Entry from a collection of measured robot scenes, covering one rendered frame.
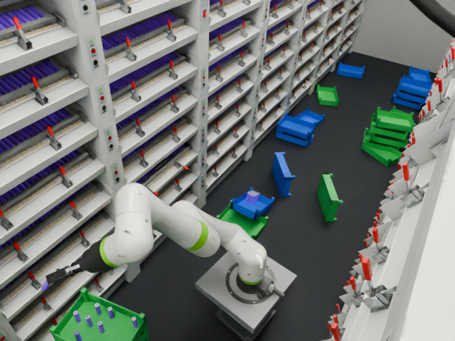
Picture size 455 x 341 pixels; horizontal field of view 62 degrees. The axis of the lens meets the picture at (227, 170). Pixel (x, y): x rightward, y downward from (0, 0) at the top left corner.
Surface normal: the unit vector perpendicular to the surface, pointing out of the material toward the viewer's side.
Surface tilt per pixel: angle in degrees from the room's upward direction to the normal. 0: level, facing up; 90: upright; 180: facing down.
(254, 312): 3
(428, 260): 0
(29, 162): 19
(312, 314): 0
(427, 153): 90
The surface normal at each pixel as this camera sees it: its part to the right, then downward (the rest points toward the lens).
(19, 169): 0.33, -0.59
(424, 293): 0.05, -0.76
